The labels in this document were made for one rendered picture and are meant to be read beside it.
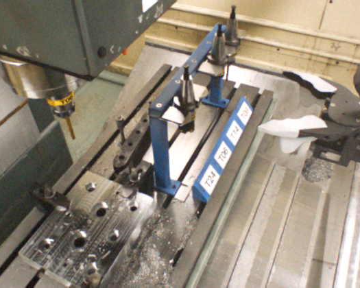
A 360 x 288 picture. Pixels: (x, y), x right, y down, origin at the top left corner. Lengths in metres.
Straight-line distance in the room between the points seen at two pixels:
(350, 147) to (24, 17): 0.46
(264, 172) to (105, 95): 1.00
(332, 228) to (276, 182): 0.24
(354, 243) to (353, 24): 0.77
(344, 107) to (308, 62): 1.04
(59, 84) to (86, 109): 1.37
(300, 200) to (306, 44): 0.62
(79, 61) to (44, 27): 0.05
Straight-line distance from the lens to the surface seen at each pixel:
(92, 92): 2.04
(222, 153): 1.16
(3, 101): 1.19
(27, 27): 0.41
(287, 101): 1.61
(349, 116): 0.56
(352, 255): 1.22
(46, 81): 0.57
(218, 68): 1.04
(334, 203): 1.48
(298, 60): 1.61
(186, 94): 0.88
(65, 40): 0.38
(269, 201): 1.33
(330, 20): 1.51
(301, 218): 1.34
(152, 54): 1.82
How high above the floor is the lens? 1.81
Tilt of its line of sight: 44 degrees down
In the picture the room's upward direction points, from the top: 4 degrees counter-clockwise
